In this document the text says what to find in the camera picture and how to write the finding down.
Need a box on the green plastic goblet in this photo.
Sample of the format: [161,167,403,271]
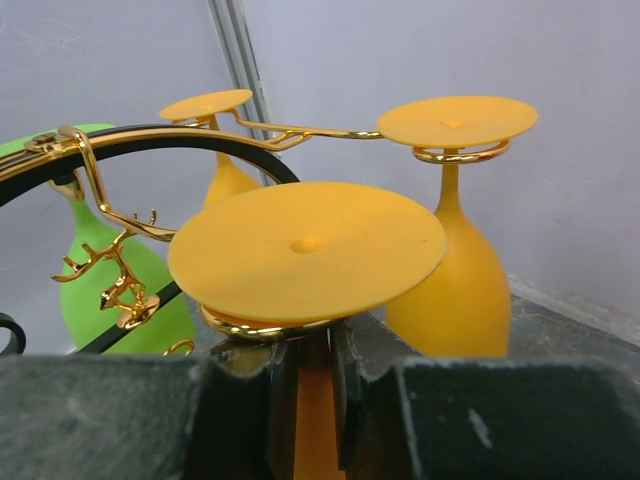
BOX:
[0,122,197,356]

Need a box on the gold wire wine glass rack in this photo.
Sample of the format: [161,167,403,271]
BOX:
[0,112,512,357]

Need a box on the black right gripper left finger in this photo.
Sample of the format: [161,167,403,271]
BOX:
[1,339,287,479]

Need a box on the orange plastic goblet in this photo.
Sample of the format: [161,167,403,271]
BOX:
[159,88,264,210]
[167,180,448,480]
[377,95,538,358]

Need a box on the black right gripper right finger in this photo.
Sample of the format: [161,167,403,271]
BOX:
[332,314,639,479]

